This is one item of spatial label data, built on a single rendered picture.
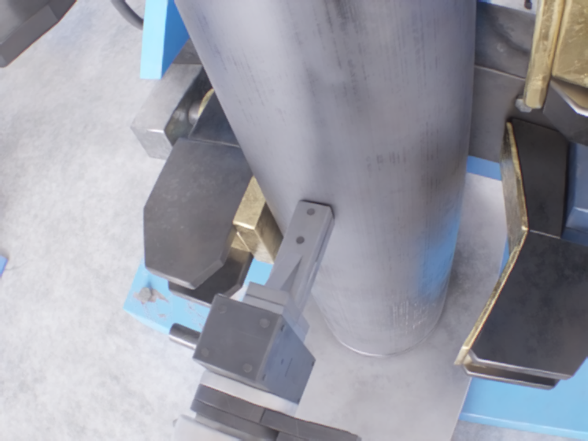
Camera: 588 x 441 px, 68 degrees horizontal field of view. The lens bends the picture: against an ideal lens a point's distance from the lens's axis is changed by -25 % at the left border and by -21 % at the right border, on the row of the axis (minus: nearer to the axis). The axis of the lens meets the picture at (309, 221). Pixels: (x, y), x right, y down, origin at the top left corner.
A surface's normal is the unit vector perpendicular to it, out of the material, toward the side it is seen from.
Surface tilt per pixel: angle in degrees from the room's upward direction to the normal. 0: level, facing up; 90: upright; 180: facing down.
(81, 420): 0
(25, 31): 90
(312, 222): 0
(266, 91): 90
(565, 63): 90
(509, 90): 90
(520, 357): 0
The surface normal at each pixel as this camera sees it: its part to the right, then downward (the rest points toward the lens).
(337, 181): -0.11, 0.89
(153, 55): -0.36, 0.37
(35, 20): 0.63, 0.63
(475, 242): -0.17, -0.45
